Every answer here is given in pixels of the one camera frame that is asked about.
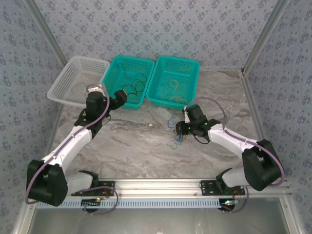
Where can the white plastic mesh basket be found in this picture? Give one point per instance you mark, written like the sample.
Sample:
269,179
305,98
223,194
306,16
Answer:
68,80

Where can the small circuit board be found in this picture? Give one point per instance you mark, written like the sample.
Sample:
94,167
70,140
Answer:
228,202
90,203

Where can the aluminium frame post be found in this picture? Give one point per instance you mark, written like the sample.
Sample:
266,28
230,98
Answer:
266,31
47,31

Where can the aluminium side rail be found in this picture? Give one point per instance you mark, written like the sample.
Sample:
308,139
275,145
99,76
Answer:
253,107
56,122

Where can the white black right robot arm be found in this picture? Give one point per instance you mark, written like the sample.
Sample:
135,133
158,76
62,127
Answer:
226,139

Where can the teal plastic mesh basket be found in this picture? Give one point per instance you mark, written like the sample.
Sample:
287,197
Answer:
132,105
170,73

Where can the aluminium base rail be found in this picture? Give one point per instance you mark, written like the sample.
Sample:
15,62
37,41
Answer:
156,187

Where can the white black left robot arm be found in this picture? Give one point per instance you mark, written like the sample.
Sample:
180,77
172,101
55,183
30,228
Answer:
73,143

